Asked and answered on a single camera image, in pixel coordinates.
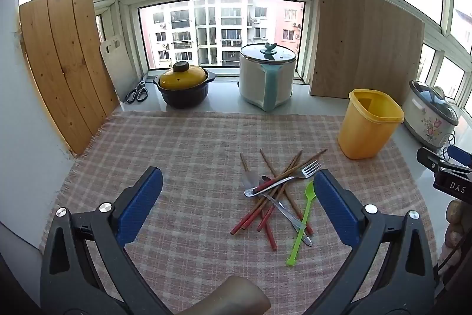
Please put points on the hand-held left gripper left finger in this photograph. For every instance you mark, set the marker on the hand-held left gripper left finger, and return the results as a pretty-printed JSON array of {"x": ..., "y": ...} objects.
[{"x": 140, "y": 204}]

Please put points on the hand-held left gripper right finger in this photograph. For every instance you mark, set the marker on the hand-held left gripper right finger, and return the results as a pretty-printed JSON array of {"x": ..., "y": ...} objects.
[{"x": 335, "y": 208}]

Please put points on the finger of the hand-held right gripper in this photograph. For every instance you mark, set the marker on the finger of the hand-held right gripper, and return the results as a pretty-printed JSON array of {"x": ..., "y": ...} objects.
[
  {"x": 429, "y": 158},
  {"x": 461, "y": 154}
]

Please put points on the green plastic spoon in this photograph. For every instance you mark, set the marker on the green plastic spoon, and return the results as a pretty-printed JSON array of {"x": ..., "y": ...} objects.
[{"x": 308, "y": 197}]

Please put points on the metal fork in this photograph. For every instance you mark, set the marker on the metal fork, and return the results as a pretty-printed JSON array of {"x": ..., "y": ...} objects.
[{"x": 311, "y": 169}]

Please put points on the yellow plastic container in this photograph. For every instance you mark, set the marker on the yellow plastic container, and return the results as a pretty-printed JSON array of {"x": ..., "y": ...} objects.
[{"x": 361, "y": 138}]

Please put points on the person's right hand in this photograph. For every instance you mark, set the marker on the person's right hand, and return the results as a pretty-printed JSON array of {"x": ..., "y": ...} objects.
[{"x": 459, "y": 226}]

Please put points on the floral white rice cooker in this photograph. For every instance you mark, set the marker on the floral white rice cooker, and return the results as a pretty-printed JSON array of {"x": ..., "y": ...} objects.
[{"x": 424, "y": 119}]

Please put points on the pink plaid cloth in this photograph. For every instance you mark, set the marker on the pink plaid cloth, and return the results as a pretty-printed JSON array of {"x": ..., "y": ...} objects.
[{"x": 184, "y": 160}]

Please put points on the black pot with yellow lid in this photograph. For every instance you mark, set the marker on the black pot with yellow lid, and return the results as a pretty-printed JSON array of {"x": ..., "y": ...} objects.
[{"x": 184, "y": 93}]

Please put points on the brown rounded object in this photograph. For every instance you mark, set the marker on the brown rounded object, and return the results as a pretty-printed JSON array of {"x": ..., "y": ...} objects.
[{"x": 236, "y": 296}]

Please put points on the light wood board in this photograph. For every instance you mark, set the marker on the light wood board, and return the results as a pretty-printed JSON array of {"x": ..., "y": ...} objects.
[{"x": 361, "y": 42}]

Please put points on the white cutting board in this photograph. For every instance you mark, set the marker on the white cutting board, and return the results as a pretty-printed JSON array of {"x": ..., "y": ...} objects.
[{"x": 118, "y": 67}]

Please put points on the white and teal electric pot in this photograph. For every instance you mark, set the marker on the white and teal electric pot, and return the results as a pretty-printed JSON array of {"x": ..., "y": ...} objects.
[{"x": 250, "y": 79}]

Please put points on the wooden plank board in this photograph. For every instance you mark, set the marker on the wooden plank board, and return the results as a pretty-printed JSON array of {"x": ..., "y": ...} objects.
[{"x": 62, "y": 60}]

